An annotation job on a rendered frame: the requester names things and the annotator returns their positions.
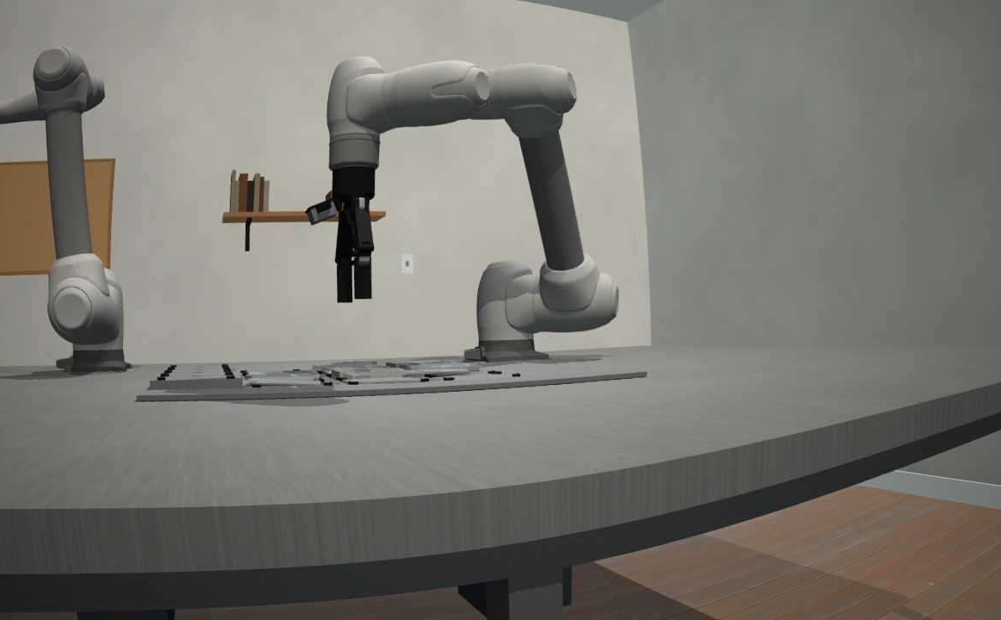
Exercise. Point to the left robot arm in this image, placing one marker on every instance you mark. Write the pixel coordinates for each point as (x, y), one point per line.
(570, 295)

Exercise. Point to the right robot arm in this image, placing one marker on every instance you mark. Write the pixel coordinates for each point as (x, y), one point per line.
(80, 307)

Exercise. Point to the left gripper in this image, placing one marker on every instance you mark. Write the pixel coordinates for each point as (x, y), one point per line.
(352, 183)

